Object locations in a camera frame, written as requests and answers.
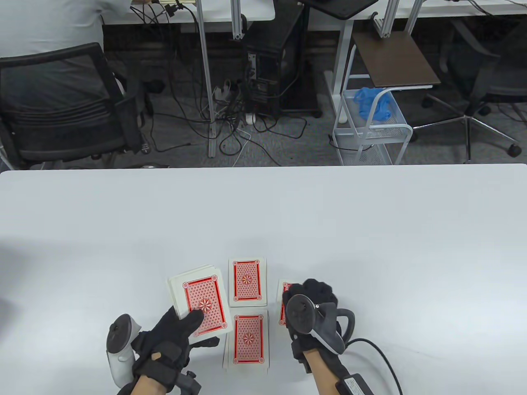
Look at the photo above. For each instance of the grey and white left controller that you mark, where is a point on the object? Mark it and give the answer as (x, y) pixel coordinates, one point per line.
(119, 331)

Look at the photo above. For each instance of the blue plastic bag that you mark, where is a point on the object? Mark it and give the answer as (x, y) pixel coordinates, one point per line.
(372, 105)

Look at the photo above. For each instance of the black tray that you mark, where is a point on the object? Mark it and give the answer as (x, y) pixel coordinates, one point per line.
(341, 8)

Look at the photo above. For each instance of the white power strip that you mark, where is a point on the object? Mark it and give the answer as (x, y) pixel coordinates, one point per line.
(222, 92)

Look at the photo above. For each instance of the white plug adapter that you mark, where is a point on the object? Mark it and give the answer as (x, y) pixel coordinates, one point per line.
(250, 118)

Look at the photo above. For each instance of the dark grey right controller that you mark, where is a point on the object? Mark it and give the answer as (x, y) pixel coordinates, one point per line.
(300, 314)

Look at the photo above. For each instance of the black computer tower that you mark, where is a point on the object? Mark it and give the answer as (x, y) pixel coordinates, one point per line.
(280, 53)

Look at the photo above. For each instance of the long aluminium profile post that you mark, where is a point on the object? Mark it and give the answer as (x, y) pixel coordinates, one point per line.
(204, 61)

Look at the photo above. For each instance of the deck of red-backed playing cards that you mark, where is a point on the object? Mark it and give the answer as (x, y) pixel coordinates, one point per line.
(201, 292)

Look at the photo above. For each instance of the person's left hand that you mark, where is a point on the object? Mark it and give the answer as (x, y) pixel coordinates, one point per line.
(164, 333)

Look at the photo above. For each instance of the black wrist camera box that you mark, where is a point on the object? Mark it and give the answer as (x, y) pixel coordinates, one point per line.
(354, 386)

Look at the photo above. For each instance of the person's right hand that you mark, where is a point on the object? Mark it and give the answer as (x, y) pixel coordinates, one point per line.
(317, 290)

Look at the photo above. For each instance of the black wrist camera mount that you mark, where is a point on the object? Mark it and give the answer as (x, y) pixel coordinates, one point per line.
(188, 384)

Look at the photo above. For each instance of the dark grey office chair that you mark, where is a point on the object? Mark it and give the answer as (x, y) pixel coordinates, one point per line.
(494, 78)

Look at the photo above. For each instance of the person's right forearm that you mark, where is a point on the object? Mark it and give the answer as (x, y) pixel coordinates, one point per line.
(323, 374)

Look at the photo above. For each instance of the person's left forearm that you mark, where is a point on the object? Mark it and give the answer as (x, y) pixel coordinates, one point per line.
(144, 389)

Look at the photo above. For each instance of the white office desk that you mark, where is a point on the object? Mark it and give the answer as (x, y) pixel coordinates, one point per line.
(432, 12)
(222, 12)

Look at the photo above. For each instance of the brown wooden board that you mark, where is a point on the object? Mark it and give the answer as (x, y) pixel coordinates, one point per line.
(391, 61)

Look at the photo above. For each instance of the black mesh office chair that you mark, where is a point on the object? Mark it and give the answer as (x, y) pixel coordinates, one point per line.
(61, 119)

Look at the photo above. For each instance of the short aluminium profile post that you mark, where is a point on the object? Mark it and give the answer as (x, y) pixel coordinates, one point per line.
(236, 20)
(413, 16)
(389, 20)

